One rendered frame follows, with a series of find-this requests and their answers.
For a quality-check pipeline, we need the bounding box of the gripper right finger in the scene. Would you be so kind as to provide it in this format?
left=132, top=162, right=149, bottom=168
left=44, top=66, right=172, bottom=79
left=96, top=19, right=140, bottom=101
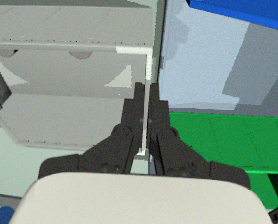
left=146, top=83, right=251, bottom=189

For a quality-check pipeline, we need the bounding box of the grey metal bin rack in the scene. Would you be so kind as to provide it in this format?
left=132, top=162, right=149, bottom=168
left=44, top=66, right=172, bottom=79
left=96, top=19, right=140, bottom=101
left=157, top=0, right=278, bottom=117

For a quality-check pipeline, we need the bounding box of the grey disc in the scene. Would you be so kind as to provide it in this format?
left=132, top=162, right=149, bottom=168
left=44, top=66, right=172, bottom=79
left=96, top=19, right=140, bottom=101
left=68, top=51, right=92, bottom=59
left=0, top=49, right=18, bottom=57

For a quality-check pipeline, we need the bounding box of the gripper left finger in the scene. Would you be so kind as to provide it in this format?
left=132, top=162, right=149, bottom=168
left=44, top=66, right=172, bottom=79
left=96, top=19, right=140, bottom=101
left=38, top=82, right=145, bottom=178

